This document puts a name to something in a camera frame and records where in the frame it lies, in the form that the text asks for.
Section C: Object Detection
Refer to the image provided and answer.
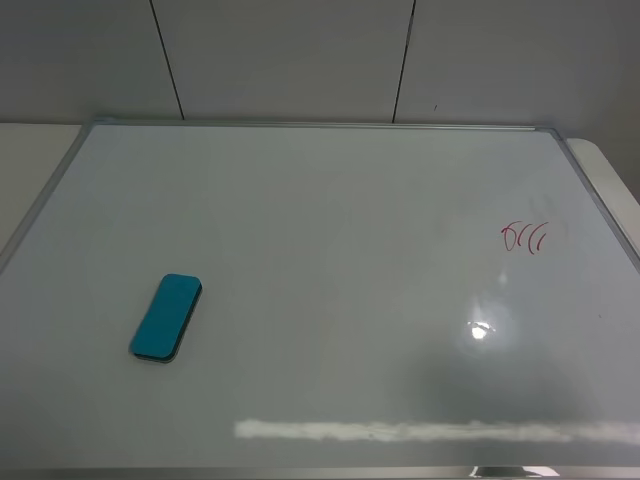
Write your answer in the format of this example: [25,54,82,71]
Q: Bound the white whiteboard with aluminium frame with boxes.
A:
[1,120,639,479]

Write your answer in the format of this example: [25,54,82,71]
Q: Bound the red marker scribble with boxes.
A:
[501,221,548,255]

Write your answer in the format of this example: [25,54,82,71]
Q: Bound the teal whiteboard eraser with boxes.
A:
[130,273,202,363]

